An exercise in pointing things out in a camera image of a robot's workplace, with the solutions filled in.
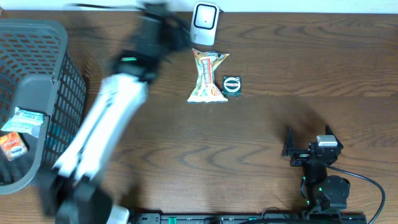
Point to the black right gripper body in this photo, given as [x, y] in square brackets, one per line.
[301, 156]

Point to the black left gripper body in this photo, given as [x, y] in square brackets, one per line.
[170, 36]

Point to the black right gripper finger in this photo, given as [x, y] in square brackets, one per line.
[328, 131]
[289, 145]

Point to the yellow snack bag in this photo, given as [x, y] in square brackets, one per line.
[205, 90]

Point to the small green round-logo box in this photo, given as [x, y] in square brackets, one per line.
[231, 86]

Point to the teal snack pack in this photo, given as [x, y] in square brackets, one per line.
[24, 121]

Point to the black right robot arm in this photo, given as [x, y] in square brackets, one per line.
[325, 194]

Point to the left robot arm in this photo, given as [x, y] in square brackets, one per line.
[71, 190]

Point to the white barcode scanner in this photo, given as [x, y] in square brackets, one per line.
[204, 23]

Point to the grey plastic mesh basket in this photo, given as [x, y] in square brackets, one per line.
[37, 74]

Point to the blue mouthwash bottle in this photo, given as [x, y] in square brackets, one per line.
[58, 139]

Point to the small orange packet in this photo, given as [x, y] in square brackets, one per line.
[13, 146]

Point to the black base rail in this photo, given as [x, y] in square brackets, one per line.
[158, 218]

